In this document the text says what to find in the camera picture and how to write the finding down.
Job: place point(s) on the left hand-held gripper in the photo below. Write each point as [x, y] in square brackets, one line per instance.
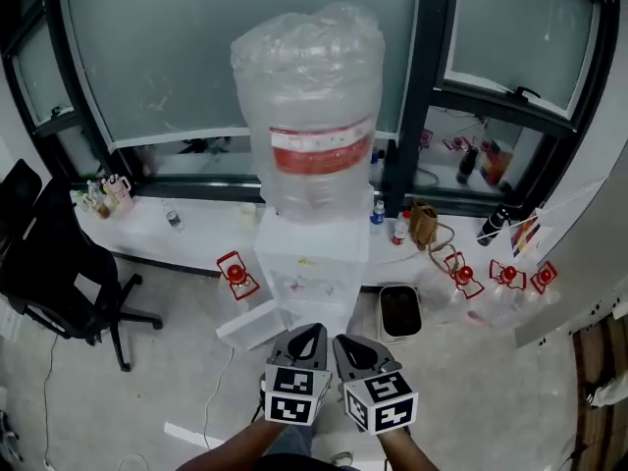
[292, 395]

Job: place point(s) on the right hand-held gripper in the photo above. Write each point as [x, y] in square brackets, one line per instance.
[382, 400]

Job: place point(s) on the white water dispenser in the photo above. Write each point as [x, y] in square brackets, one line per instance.
[314, 243]

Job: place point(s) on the person's right forearm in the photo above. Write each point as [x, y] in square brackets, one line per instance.
[404, 452]

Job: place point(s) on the person's left forearm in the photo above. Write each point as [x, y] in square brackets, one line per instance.
[235, 447]

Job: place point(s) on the beige trash bin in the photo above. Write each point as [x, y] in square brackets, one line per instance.
[400, 312]

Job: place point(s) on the person's blue trousers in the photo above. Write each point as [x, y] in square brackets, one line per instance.
[294, 439]

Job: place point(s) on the person's white shoe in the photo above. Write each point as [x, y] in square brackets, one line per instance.
[341, 458]

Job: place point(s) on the red label plastic bottle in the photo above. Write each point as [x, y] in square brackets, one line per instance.
[400, 231]

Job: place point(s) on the white window ledge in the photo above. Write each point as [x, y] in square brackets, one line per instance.
[211, 243]

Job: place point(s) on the blue label plastic bottle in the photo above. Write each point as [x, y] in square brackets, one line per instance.
[378, 219]

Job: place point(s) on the brown paper bag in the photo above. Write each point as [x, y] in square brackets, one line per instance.
[423, 224]

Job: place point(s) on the small clear water bottle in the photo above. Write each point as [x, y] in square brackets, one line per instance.
[173, 219]

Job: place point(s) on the black tumbler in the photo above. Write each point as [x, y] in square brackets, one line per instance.
[493, 226]

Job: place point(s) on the colourful printed booklet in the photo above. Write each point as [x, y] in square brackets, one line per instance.
[530, 233]

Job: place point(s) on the small brown liquid bottle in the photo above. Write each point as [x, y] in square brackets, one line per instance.
[103, 209]

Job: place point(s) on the black mesh office chair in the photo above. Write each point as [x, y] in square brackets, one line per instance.
[54, 273]

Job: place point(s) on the large clear water bottle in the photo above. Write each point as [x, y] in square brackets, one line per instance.
[309, 91]

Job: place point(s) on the small green bottle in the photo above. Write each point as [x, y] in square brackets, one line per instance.
[81, 200]

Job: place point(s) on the black framed window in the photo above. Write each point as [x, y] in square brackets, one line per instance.
[162, 67]

